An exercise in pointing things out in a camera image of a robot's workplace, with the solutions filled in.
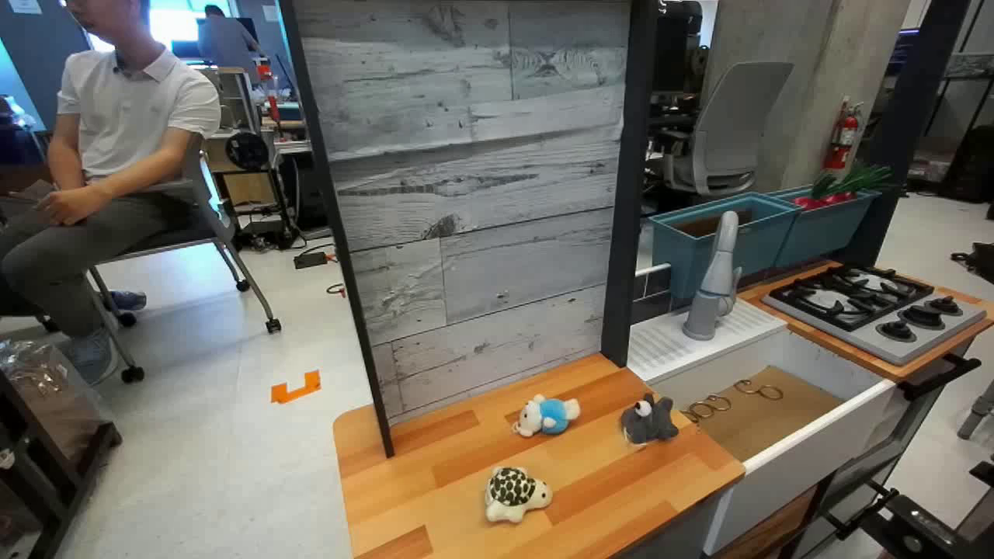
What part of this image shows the grey toy faucet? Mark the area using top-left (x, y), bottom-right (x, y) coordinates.
top-left (681, 209), bottom-right (745, 343)

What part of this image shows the white toy sink unit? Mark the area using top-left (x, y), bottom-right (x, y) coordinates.
top-left (624, 296), bottom-right (915, 559)

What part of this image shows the brown cardboard sheet in sink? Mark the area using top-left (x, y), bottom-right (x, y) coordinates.
top-left (681, 363), bottom-right (848, 464)

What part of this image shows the grey wood-pattern backdrop panel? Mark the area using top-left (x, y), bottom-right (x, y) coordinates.
top-left (294, 0), bottom-right (632, 423)

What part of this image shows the blue and white plush toy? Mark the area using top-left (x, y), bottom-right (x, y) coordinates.
top-left (513, 391), bottom-right (583, 442)

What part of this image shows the dark grey plush toy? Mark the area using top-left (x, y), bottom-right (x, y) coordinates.
top-left (618, 391), bottom-right (683, 449)

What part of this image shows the spotted turtle plush toy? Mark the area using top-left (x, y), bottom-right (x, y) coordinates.
top-left (481, 463), bottom-right (555, 528)

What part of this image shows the wooden countertop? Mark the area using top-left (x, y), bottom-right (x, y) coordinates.
top-left (332, 349), bottom-right (749, 559)

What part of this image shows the orange floor tape mark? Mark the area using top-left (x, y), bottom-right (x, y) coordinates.
top-left (266, 365), bottom-right (326, 405)

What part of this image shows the large teal planter box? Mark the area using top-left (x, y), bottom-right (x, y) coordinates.
top-left (650, 191), bottom-right (801, 311)

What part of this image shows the grey rolling chair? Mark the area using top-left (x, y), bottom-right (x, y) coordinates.
top-left (41, 143), bottom-right (286, 388)

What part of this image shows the wooden board under stove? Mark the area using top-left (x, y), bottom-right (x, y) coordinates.
top-left (737, 255), bottom-right (994, 384)

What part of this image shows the small teal planter box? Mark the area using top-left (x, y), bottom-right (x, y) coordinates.
top-left (759, 185), bottom-right (884, 273)

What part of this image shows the green artificial plant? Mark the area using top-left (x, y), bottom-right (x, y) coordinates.
top-left (808, 161), bottom-right (893, 200)

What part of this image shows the red fire extinguisher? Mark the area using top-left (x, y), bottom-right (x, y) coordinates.
top-left (821, 96), bottom-right (864, 173)

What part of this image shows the toy gas stove top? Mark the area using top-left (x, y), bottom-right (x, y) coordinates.
top-left (767, 260), bottom-right (986, 365)

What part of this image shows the person in white polo shirt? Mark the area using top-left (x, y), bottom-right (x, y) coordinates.
top-left (0, 0), bottom-right (222, 380)

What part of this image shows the black equipment cart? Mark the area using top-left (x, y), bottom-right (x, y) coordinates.
top-left (0, 339), bottom-right (123, 559)

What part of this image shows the thick black frame post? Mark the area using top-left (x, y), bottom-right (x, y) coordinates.
top-left (599, 0), bottom-right (660, 370)

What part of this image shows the slanted black frame post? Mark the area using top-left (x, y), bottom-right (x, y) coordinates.
top-left (278, 0), bottom-right (396, 460)

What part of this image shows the tall black stand post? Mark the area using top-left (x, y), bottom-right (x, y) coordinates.
top-left (840, 0), bottom-right (979, 270)

